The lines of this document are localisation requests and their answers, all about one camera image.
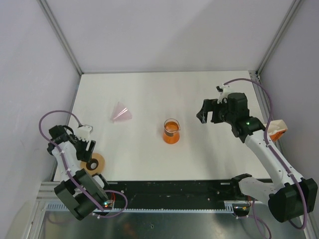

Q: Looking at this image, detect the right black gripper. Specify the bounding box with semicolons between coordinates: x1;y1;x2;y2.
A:
196;99;236;124

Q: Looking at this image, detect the orange glass flask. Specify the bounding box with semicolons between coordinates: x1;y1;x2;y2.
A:
163;119;180;144

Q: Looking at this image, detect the pink cone coffee filter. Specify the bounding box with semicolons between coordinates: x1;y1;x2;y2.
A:
110;102;133;122

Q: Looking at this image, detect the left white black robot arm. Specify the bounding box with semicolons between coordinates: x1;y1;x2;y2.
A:
47;125;110;220

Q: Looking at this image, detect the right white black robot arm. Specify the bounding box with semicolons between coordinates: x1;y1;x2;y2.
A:
196;93;318;223

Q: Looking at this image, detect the white orange box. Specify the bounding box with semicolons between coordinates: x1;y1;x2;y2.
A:
267;119;288;142

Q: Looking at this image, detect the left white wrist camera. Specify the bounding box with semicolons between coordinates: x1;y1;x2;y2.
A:
75;124;93;142

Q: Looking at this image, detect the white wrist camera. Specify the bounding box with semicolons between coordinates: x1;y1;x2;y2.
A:
216;84;234;104
75;124;93;142

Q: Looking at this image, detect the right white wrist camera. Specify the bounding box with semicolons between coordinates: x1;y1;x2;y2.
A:
216;84;234;104

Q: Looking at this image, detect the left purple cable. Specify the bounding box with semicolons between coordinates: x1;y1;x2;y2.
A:
39;110;128;224

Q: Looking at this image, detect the purple cable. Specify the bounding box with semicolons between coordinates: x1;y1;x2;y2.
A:
39;110;128;224
223;78;309;239

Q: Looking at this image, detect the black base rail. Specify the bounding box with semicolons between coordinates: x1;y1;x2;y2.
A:
108;179;251;212

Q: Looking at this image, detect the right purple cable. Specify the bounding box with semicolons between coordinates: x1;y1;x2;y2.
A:
223;78;309;239

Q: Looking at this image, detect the grey slotted cable duct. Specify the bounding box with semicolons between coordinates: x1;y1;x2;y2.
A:
44;201;236;214

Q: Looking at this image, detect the right aluminium frame post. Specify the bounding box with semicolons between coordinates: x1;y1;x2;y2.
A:
255;0;305;76

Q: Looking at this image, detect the aluminium frame post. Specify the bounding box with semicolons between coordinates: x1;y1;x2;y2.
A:
255;0;305;76
37;0;83;76

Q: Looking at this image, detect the left aluminium frame post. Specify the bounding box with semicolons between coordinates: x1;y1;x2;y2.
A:
37;0;83;76

